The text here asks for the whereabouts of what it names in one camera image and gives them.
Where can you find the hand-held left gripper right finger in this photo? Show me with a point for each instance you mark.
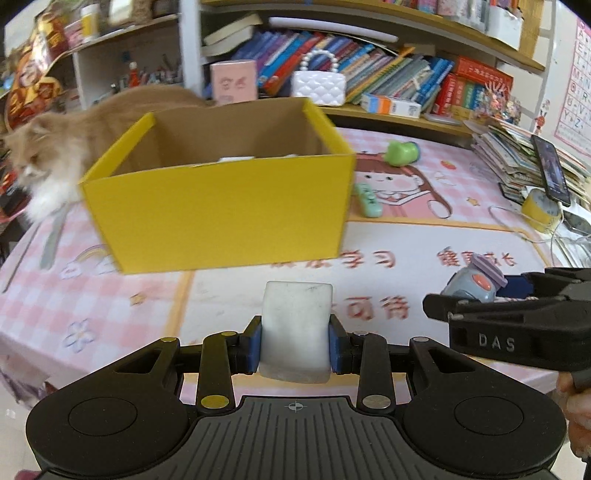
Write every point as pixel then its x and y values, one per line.
pixel 336 353

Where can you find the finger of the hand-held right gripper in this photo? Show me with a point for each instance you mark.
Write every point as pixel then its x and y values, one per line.
pixel 549 282
pixel 443 305

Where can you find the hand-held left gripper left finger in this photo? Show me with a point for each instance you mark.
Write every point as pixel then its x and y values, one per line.
pixel 254 350

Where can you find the blue purple toy with orange button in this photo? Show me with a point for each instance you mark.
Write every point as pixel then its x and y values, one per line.
pixel 471 284

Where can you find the white eraser block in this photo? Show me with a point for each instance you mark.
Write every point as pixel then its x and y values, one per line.
pixel 295 332

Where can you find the yellow cardboard box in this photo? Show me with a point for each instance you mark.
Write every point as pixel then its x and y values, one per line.
pixel 221 217

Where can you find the person's right hand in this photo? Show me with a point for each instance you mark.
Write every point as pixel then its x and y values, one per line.
pixel 579 429

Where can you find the yellow tape roll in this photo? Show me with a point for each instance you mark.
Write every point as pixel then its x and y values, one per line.
pixel 540 212

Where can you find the pink checked printed tablecloth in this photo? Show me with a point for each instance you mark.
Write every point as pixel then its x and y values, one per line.
pixel 415 240

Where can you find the black smartphone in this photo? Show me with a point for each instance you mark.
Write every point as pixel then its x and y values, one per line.
pixel 551 170

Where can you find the green game controller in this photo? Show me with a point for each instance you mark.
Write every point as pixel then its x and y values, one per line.
pixel 368 201

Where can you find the stack of thin booklets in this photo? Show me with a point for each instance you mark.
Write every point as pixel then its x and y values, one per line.
pixel 508 157

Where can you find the green plastic toy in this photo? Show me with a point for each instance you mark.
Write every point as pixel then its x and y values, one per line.
pixel 402 153

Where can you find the colourful sparkly ornament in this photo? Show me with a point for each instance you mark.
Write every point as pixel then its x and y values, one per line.
pixel 501 106

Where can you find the wooden bookshelf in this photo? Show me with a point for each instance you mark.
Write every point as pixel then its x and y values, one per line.
pixel 415 122

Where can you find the orange and white carton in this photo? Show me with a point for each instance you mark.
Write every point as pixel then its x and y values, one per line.
pixel 390 105

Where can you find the red dictionaries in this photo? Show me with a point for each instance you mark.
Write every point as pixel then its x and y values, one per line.
pixel 471 87

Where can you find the metal ruler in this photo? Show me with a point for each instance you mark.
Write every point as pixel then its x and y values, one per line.
pixel 51 240

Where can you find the row of colourful leaning books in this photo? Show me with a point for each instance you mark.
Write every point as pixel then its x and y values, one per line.
pixel 369 64

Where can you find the white pen organizer box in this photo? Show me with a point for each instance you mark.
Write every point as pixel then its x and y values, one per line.
pixel 505 30

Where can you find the pink printed cylinder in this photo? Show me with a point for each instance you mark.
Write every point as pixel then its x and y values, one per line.
pixel 234 83

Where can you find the orange and white fluffy cat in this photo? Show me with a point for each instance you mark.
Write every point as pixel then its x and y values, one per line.
pixel 60 147

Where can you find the row of upright shelf books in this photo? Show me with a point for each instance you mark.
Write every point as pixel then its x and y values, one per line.
pixel 443 9

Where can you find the rolled white paper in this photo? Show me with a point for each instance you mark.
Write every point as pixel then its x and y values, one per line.
pixel 332 30

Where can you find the stack of thick white-paged books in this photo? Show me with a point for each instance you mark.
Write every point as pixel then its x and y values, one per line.
pixel 231 37

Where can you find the white shelf unit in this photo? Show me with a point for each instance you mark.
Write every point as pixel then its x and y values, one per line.
pixel 92 74

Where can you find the red and gold foil decoration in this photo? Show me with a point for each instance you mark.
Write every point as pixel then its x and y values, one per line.
pixel 32 78

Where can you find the alphabet wall poster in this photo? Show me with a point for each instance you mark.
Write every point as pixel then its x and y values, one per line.
pixel 577 83

